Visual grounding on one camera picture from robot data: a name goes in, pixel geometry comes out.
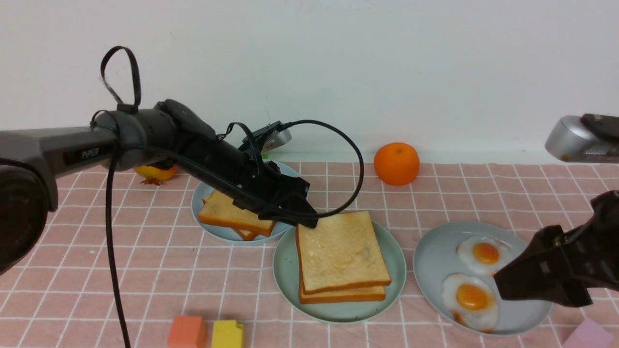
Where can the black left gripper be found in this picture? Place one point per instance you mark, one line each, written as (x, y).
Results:
(283, 198)

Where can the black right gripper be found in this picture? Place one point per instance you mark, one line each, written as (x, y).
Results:
(562, 266)

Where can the fried egg front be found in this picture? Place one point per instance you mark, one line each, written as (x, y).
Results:
(471, 302)

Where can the fried egg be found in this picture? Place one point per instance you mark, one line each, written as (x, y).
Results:
(471, 302)
(483, 255)

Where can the toast slice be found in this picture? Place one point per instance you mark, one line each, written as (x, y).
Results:
(341, 253)
(246, 235)
(219, 210)
(367, 294)

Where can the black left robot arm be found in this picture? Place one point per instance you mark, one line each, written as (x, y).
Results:
(166, 135)

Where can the fried egg back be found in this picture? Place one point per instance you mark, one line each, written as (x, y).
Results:
(483, 255)

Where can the mint green centre plate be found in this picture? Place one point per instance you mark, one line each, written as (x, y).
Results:
(286, 272)

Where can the light blue bread plate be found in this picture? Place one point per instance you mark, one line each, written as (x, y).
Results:
(225, 234)

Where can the blue-grey egg plate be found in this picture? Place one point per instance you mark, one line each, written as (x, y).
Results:
(435, 258)

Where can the pink foam cube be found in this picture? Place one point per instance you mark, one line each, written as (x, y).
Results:
(588, 334)

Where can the orange fruit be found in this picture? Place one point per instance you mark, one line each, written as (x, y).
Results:
(397, 164)

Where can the yellow foam cube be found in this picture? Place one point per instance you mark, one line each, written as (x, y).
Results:
(228, 334)

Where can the red persimmon fruit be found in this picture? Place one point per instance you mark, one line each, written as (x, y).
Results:
(155, 176)

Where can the orange foam cube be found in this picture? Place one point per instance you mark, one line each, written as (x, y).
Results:
(187, 332)

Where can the pink checkered tablecloth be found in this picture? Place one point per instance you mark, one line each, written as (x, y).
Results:
(60, 295)

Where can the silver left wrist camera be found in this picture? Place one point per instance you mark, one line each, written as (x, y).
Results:
(266, 138)

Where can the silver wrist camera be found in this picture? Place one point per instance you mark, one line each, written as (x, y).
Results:
(266, 138)
(590, 138)

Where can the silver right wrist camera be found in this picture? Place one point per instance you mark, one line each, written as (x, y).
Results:
(590, 138)

